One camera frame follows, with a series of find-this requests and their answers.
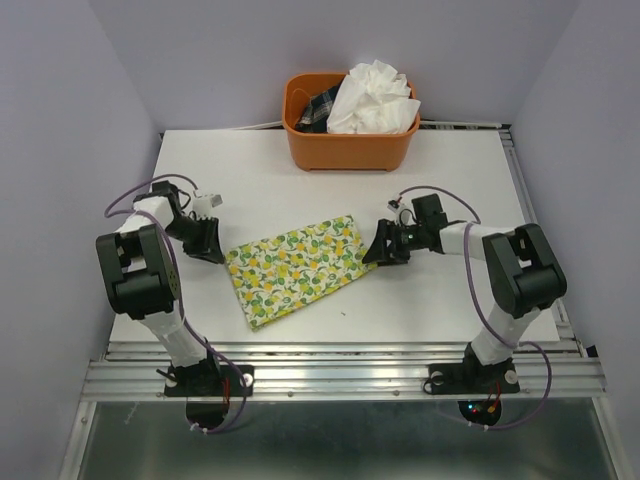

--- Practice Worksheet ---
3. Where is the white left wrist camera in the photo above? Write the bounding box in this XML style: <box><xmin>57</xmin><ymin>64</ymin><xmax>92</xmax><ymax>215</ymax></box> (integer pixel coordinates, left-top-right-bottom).
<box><xmin>192</xmin><ymin>194</ymin><xmax>223</xmax><ymax>220</ymax></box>

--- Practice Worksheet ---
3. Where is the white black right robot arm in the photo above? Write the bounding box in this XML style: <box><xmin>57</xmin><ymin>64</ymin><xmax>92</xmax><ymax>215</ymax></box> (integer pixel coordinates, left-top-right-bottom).
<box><xmin>363</xmin><ymin>194</ymin><xmax>567</xmax><ymax>396</ymax></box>

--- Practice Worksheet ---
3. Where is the orange plastic basket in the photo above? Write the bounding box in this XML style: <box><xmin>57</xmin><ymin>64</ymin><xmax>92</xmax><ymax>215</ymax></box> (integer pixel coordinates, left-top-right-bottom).
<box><xmin>282</xmin><ymin>72</ymin><xmax>420</xmax><ymax>172</ymax></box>

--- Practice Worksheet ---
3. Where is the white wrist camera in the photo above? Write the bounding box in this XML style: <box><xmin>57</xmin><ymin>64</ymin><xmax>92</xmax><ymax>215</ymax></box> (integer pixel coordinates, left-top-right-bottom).
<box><xmin>387</xmin><ymin>199</ymin><xmax>413</xmax><ymax>225</ymax></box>
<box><xmin>192</xmin><ymin>194</ymin><xmax>223</xmax><ymax>220</ymax></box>

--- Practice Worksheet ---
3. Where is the lemon print skirt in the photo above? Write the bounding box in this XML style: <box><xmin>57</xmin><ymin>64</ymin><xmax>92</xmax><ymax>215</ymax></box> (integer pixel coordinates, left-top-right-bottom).
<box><xmin>225</xmin><ymin>215</ymin><xmax>376</xmax><ymax>331</ymax></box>

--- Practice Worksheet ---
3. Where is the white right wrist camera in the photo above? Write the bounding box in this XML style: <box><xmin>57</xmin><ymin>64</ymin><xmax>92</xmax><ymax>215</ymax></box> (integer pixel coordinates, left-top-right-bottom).
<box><xmin>387</xmin><ymin>199</ymin><xmax>413</xmax><ymax>225</ymax></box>

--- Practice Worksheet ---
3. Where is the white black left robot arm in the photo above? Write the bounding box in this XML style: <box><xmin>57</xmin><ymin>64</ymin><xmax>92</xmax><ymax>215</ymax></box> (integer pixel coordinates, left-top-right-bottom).
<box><xmin>96</xmin><ymin>180</ymin><xmax>229</xmax><ymax>397</ymax></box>

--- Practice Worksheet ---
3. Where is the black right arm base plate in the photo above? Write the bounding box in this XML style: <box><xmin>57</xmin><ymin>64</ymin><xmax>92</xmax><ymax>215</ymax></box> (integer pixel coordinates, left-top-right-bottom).
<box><xmin>422</xmin><ymin>360</ymin><xmax>520</xmax><ymax>397</ymax></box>

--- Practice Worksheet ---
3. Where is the aluminium front rail frame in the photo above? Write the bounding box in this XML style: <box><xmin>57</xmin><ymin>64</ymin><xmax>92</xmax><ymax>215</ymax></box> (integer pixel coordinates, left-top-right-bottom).
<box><xmin>81</xmin><ymin>340</ymin><xmax>606</xmax><ymax>402</ymax></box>

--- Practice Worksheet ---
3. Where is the white crumpled skirt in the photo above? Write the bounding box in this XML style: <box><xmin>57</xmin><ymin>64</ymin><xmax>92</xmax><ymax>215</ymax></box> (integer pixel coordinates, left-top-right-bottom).
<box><xmin>327</xmin><ymin>60</ymin><xmax>421</xmax><ymax>135</ymax></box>

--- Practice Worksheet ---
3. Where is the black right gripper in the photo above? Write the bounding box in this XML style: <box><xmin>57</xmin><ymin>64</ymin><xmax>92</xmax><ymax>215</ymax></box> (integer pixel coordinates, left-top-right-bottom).
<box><xmin>360</xmin><ymin>218</ymin><xmax>426</xmax><ymax>266</ymax></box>

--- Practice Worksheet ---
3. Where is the dark plaid skirt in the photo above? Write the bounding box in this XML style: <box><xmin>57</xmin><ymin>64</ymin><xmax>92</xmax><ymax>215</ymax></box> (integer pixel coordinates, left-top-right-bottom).
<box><xmin>295</xmin><ymin>84</ymin><xmax>340</xmax><ymax>134</ymax></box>

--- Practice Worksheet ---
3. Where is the aluminium right side rail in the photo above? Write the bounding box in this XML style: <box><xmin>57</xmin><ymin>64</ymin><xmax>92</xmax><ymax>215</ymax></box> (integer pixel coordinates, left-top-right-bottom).
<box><xmin>498</xmin><ymin>124</ymin><xmax>581</xmax><ymax>351</ymax></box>

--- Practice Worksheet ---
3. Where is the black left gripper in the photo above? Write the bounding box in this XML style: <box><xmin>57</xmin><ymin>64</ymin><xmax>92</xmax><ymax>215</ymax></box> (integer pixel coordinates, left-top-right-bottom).
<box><xmin>163</xmin><ymin>215</ymin><xmax>224</xmax><ymax>264</ymax></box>

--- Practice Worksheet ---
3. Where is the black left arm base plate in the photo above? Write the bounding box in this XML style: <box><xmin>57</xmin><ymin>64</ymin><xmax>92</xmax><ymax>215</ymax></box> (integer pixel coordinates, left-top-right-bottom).
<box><xmin>156</xmin><ymin>362</ymin><xmax>255</xmax><ymax>398</ymax></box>

